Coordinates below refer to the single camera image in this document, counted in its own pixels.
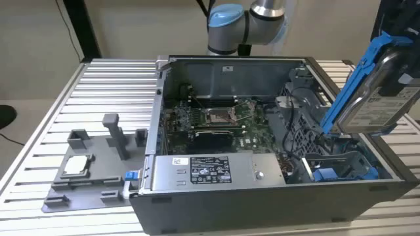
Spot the silver CPU chip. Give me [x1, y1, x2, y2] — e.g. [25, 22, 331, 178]
[63, 157, 89, 176]

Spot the grey parts rack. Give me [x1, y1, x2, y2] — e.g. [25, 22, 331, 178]
[41, 113, 148, 214]

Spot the grey perforated drive cage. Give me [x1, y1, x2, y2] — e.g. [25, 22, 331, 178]
[265, 81, 333, 158]

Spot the thin black wall cable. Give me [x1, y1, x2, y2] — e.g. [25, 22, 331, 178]
[53, 0, 84, 62]

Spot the hard disk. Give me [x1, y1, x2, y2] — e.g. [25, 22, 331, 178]
[320, 31, 420, 136]

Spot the grey metal disk bay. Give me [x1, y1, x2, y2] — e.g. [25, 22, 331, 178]
[300, 149, 387, 184]

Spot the green motherboard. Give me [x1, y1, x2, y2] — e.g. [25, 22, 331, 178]
[163, 98, 287, 156]

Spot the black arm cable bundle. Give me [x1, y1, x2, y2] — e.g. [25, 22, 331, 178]
[196, 0, 215, 19]

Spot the black graphics card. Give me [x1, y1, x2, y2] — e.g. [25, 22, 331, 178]
[185, 130, 236, 153]

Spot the black open PC case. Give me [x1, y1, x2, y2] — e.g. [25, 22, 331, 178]
[128, 55, 420, 235]

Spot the black floor cable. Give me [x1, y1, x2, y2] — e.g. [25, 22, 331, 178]
[0, 132, 25, 146]

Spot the black upright post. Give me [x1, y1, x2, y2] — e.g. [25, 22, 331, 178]
[61, 0, 103, 62]

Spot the long black internal wire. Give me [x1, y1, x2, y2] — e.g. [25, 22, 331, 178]
[284, 88, 325, 158]

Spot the CPU socket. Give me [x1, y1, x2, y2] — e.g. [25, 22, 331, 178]
[204, 107, 237, 125]

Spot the black RAM slot bank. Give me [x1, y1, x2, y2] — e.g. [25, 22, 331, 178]
[192, 94, 239, 108]

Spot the black round chair base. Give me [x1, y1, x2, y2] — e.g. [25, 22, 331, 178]
[0, 104, 17, 130]

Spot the silver power supply unit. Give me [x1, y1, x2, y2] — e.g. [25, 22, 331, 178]
[151, 153, 287, 193]

